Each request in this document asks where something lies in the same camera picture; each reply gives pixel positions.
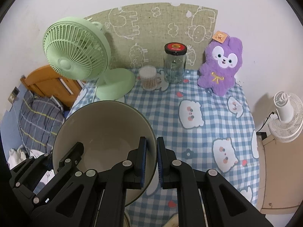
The cotton swab container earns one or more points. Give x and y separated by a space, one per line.
148 77

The white standing fan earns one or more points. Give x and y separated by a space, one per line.
288 124

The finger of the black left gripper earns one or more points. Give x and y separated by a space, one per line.
26 176

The beige cabinet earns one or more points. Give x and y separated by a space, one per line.
280 175

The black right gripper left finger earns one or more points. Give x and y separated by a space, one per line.
92 198

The grey plaid pillow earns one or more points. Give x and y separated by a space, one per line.
40 119

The blue checkered tablecloth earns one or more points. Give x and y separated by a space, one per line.
205 130

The glass jar with black lid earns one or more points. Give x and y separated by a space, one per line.
174 62

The cream bowl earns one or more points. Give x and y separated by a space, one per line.
108 130

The beige elephant pattern mat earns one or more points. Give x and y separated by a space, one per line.
138 33

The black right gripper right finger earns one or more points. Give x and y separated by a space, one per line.
204 198

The wooden bed headboard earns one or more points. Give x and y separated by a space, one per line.
45 82

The wall socket panel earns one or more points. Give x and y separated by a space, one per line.
13 95

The purple plush bunny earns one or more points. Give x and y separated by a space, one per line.
223 59

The green desk fan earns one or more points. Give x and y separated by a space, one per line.
78 49

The white crumpled cloth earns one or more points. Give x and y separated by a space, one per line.
19 155

